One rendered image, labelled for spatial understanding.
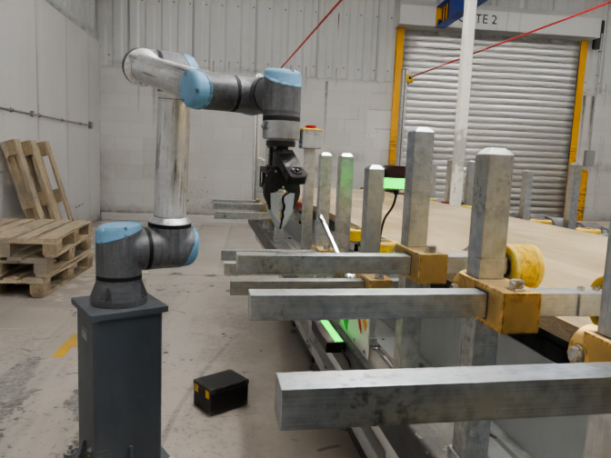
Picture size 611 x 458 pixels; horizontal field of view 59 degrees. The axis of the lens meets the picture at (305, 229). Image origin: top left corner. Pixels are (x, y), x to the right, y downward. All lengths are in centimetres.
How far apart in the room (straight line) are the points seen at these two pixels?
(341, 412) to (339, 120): 890
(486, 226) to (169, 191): 136
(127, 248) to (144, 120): 744
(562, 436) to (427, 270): 34
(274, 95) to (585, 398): 99
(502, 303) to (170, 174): 142
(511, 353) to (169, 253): 122
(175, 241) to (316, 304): 134
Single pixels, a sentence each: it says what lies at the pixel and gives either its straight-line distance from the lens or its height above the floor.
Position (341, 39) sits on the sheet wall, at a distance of 943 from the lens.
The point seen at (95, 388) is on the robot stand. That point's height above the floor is 35.
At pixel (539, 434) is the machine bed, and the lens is 106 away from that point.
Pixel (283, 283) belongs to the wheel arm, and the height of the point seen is 86.
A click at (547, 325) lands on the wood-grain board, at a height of 88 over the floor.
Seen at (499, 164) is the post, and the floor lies 112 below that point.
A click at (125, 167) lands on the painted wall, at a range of 931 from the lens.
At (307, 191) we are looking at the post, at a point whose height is 100.
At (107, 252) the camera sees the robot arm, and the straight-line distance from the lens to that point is 189.
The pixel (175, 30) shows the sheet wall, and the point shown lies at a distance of 941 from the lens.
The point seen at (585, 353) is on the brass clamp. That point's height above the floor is 95.
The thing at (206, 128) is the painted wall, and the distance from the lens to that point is 913.
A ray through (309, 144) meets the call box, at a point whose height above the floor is 117.
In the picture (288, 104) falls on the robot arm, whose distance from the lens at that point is 129.
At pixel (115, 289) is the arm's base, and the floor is 66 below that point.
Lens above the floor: 111
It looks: 7 degrees down
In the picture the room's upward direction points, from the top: 2 degrees clockwise
